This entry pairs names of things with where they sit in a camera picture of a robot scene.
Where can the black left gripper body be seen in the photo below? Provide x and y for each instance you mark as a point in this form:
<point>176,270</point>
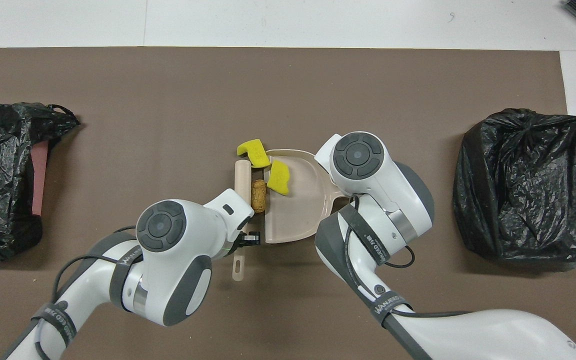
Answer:
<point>235,245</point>

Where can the beige plastic dustpan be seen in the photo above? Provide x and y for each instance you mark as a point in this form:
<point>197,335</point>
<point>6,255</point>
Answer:
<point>298,215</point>

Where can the beige brush with black bristles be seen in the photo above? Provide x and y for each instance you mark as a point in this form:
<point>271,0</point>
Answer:
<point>242,175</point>

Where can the yellow notched sponge piece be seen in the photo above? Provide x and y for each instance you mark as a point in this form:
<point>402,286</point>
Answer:
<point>255,151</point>

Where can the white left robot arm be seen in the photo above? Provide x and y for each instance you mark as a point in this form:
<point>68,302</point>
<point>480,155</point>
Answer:
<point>168,260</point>

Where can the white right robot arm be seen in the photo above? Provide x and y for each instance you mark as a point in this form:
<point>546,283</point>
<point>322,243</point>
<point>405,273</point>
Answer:
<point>393,190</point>

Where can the pink plastic bin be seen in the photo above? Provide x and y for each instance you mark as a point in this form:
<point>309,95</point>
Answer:
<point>40,180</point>

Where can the brown table mat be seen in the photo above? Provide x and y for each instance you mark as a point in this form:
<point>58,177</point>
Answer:
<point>168,100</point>

